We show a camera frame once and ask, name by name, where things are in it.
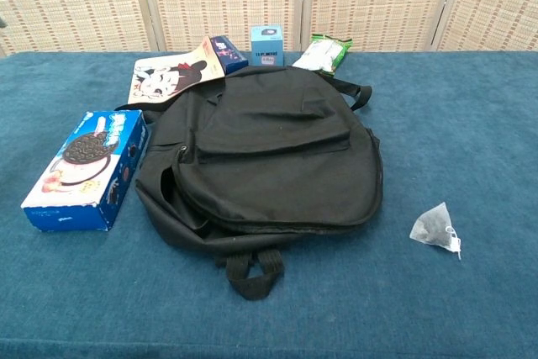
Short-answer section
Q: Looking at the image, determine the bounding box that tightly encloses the black fabric backpack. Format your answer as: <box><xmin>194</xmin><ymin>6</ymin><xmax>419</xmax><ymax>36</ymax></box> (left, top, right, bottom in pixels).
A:
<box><xmin>115</xmin><ymin>65</ymin><xmax>384</xmax><ymax>302</ymax></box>

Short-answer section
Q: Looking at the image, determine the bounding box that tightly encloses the dark blue small box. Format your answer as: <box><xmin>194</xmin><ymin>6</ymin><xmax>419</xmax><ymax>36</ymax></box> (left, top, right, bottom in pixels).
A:
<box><xmin>208</xmin><ymin>34</ymin><xmax>250</xmax><ymax>79</ymax></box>

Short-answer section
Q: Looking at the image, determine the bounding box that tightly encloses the light blue small box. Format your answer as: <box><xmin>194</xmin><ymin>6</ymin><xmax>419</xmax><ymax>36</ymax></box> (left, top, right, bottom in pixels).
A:
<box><xmin>250</xmin><ymin>24</ymin><xmax>284</xmax><ymax>69</ymax></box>

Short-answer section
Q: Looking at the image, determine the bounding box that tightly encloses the green white snack packet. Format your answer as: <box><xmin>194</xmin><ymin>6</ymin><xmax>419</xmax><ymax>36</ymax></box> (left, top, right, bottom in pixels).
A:
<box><xmin>291</xmin><ymin>33</ymin><xmax>354</xmax><ymax>78</ymax></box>

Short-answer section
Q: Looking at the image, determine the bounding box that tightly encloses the orange cartoon girl pad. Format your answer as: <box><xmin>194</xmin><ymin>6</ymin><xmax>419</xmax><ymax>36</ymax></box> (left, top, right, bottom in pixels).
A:
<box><xmin>126</xmin><ymin>34</ymin><xmax>228</xmax><ymax>106</ymax></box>

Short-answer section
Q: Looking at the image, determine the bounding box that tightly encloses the pyramid tea bag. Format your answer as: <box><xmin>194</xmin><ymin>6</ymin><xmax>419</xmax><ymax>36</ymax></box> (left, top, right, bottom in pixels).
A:
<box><xmin>409</xmin><ymin>202</ymin><xmax>463</xmax><ymax>261</ymax></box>

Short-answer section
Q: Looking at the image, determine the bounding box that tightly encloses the blue Oreo cookie box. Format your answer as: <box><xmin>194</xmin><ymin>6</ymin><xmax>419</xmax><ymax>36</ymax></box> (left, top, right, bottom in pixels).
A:
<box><xmin>20</xmin><ymin>108</ymin><xmax>149</xmax><ymax>233</ymax></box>

